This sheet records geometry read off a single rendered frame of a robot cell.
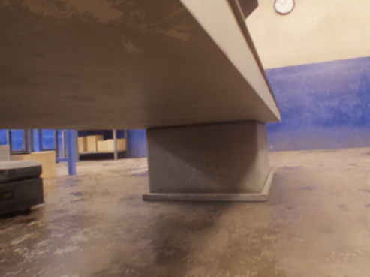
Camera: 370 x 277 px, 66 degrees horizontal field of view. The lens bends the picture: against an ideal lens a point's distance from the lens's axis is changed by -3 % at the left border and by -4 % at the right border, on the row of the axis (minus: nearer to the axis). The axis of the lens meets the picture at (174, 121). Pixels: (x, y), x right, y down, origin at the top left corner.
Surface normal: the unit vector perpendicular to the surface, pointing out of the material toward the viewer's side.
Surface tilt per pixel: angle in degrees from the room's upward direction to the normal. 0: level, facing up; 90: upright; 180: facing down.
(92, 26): 180
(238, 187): 90
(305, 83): 90
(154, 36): 180
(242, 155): 90
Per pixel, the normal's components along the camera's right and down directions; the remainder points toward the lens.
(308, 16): -0.36, -0.03
